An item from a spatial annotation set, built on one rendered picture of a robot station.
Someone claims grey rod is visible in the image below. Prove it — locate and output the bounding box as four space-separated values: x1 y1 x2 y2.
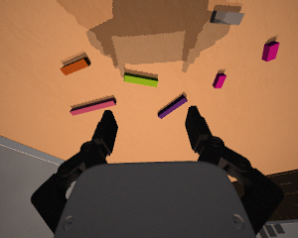
210 11 244 25

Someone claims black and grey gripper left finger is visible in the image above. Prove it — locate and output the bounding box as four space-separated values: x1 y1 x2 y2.
31 110 118 235

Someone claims magenta rod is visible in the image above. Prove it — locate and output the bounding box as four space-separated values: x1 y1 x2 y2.
262 41 280 61
213 73 226 88

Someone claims purple rod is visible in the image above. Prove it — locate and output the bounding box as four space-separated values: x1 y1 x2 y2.
157 94 187 119

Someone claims dark pink rod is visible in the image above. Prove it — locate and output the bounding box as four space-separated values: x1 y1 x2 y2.
70 97 116 115

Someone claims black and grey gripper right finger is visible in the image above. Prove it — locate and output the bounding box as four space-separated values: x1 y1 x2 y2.
185 105 284 236

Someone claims orange rod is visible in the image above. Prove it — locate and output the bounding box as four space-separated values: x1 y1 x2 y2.
61 57 91 75

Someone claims lime green rod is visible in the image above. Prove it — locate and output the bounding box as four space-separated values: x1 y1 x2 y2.
124 72 158 87

